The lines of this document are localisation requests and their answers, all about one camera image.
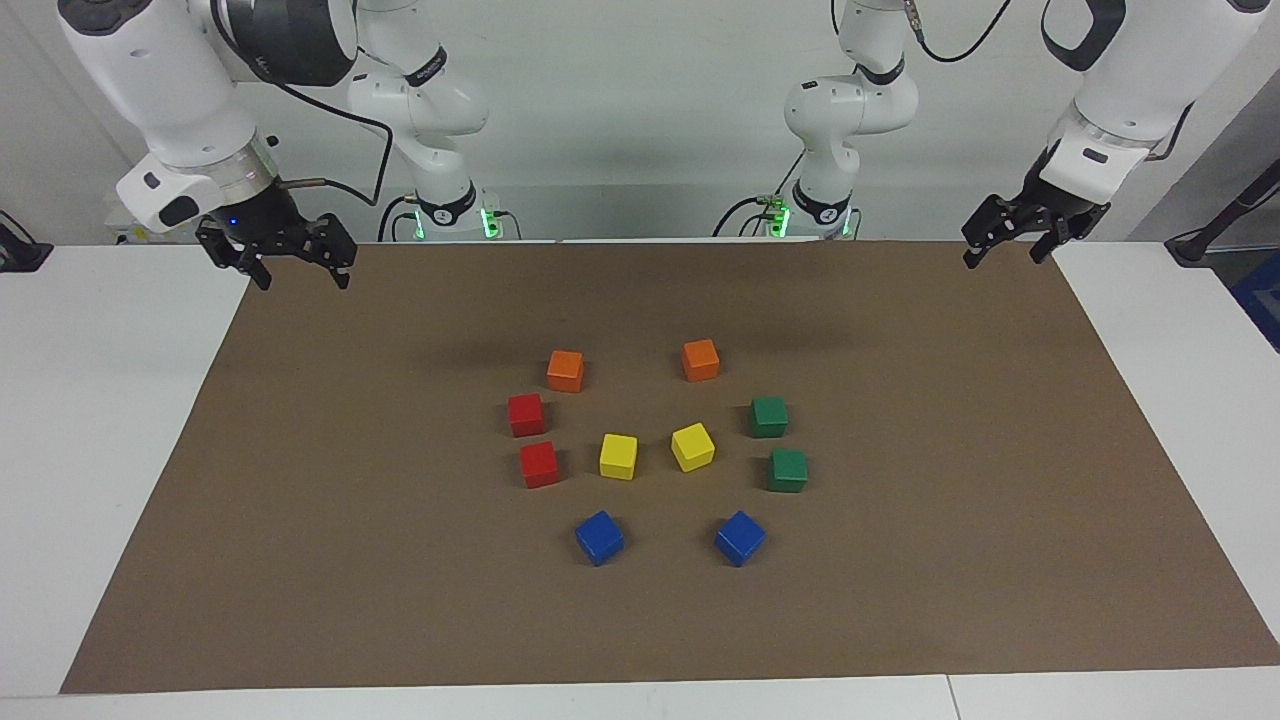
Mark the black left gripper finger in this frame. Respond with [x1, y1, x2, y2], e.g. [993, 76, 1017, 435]
[1029, 219, 1077, 266]
[961, 194, 1027, 270]

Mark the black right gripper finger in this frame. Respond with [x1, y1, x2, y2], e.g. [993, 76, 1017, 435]
[196, 223, 274, 292]
[299, 212, 359, 291]

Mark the red wooden cube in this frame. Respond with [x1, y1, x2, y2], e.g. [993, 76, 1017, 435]
[519, 441, 560, 490]
[507, 392, 547, 439]

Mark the black stand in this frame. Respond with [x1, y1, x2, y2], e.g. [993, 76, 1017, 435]
[1165, 160, 1280, 267]

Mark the black clamp base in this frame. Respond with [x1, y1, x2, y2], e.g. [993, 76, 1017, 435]
[0, 210, 53, 273]

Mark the blue crate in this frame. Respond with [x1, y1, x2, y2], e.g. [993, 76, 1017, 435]
[1230, 250, 1280, 353]

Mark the brown table mat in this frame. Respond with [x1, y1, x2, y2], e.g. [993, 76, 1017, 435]
[60, 240, 1280, 694]

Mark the yellow wooden cube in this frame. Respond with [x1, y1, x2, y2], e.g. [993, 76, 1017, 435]
[598, 433, 639, 482]
[670, 422, 717, 474]

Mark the blue wooden cube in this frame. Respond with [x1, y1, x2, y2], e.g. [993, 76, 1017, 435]
[574, 510, 626, 568]
[714, 510, 768, 569]

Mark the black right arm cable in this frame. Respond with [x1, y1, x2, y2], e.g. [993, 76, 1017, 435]
[270, 80, 394, 208]

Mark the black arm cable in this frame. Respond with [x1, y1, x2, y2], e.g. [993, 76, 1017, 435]
[270, 80, 394, 208]
[905, 0, 1013, 63]

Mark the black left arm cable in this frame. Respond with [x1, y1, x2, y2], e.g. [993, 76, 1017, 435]
[905, 0, 1013, 63]

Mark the black left base cable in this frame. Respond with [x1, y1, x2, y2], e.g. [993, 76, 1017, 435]
[712, 148, 807, 239]

